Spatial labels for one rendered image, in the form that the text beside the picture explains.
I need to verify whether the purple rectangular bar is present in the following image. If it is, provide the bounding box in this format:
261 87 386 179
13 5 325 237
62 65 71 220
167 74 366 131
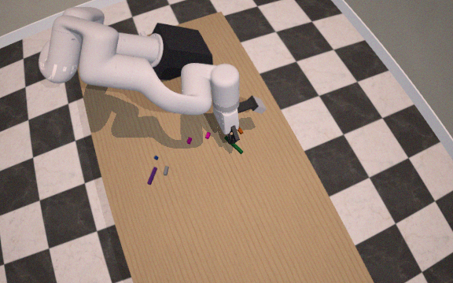
147 167 157 185

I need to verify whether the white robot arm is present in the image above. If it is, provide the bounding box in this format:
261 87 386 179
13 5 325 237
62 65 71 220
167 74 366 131
39 7 267 116

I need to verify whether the dark green rod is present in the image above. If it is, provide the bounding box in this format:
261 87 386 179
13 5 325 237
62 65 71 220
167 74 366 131
224 136 243 154

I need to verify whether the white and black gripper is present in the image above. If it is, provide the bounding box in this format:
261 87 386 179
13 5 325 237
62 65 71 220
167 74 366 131
213 105 240 144

